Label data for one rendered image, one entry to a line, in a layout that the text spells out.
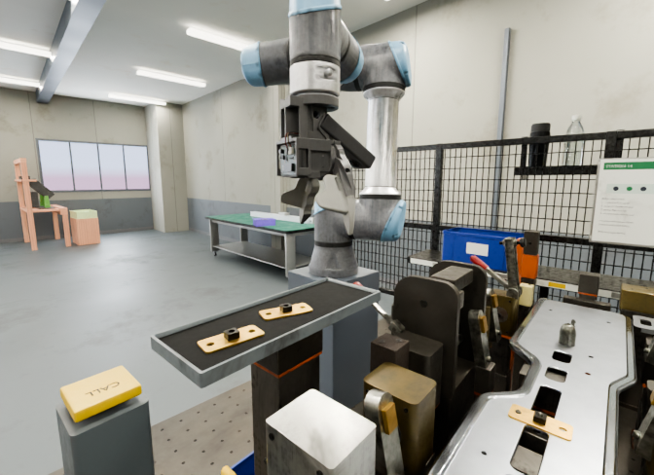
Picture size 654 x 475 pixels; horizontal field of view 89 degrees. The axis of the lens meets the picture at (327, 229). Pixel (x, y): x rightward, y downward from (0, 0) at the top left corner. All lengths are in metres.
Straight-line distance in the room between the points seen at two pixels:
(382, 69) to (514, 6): 3.19
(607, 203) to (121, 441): 1.54
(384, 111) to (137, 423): 0.82
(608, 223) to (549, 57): 2.45
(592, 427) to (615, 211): 1.01
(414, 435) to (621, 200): 1.25
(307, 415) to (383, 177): 0.65
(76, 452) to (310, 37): 0.54
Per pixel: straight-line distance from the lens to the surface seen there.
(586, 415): 0.75
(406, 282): 0.69
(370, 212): 0.91
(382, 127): 0.94
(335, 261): 0.96
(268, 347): 0.47
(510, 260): 1.07
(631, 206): 1.59
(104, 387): 0.45
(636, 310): 1.33
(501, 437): 0.64
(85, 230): 8.82
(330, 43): 0.53
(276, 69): 0.67
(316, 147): 0.49
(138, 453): 0.48
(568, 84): 3.73
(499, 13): 4.13
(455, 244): 1.52
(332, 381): 1.02
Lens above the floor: 1.38
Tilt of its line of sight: 8 degrees down
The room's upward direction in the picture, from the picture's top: straight up
